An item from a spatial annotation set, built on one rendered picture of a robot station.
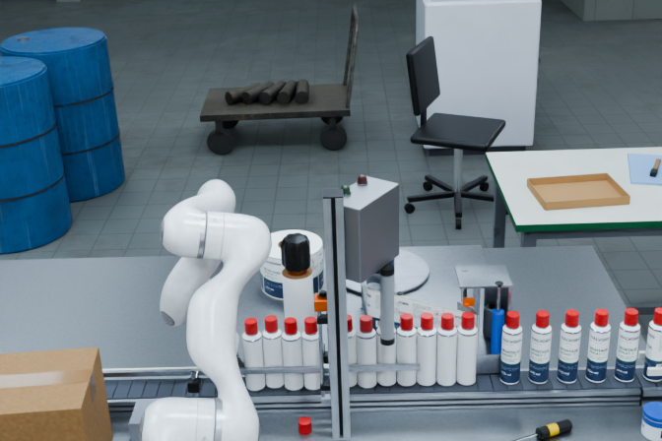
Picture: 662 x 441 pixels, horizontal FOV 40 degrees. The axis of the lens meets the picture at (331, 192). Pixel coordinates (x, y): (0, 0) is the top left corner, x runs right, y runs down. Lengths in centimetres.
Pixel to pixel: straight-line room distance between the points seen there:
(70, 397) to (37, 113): 324
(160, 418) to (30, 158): 355
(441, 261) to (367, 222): 102
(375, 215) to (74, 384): 78
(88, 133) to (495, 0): 269
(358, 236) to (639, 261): 317
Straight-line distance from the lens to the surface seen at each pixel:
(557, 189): 380
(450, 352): 239
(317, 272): 283
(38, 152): 524
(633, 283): 483
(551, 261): 318
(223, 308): 183
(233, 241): 185
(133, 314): 295
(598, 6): 1012
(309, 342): 234
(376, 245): 210
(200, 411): 181
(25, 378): 222
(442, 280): 292
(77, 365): 222
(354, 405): 243
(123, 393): 252
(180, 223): 185
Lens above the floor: 232
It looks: 24 degrees down
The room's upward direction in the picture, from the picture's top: 2 degrees counter-clockwise
